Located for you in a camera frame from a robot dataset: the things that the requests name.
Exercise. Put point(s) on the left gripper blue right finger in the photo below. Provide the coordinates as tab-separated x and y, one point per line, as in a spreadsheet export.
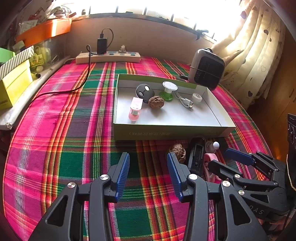
233	218

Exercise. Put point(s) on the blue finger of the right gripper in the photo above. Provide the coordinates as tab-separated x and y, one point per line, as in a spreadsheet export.
235	178
264	163

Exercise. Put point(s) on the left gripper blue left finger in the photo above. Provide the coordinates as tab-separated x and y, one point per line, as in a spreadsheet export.
63	220

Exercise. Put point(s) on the black rectangular device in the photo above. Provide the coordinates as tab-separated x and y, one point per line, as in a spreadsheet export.
195	157

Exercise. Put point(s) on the brown walnut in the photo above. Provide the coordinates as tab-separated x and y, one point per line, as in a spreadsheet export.
156	102
179	151

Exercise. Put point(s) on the green white cable spool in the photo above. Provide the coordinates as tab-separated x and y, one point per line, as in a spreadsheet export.
167	93

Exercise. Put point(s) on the pink cable winder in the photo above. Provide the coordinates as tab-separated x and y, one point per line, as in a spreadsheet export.
135	108

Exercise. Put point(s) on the black oval remote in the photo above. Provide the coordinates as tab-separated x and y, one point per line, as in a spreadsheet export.
144	92

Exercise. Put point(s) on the green white cardboard box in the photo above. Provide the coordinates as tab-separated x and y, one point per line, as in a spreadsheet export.
207	118

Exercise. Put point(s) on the grey portable heater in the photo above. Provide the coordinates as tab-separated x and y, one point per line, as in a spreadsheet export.
206	69

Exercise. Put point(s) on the cream heart curtain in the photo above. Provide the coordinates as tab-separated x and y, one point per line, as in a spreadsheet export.
251	47

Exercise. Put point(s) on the yellow green shoebox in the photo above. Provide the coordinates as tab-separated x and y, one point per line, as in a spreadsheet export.
14	84

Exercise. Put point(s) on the yellow toy figure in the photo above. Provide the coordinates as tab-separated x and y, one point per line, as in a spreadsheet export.
40	59

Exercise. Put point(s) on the beige power strip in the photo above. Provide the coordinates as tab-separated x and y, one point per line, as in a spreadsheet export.
109	56

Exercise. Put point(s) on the beige plug on strip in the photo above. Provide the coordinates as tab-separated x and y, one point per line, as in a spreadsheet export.
122	49

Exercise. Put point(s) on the green box lid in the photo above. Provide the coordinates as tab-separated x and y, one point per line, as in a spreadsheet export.
5	55

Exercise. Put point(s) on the black charger adapter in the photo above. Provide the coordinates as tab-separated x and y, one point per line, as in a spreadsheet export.
101	46

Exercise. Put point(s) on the orange storage box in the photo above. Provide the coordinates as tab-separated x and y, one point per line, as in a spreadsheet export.
44	31

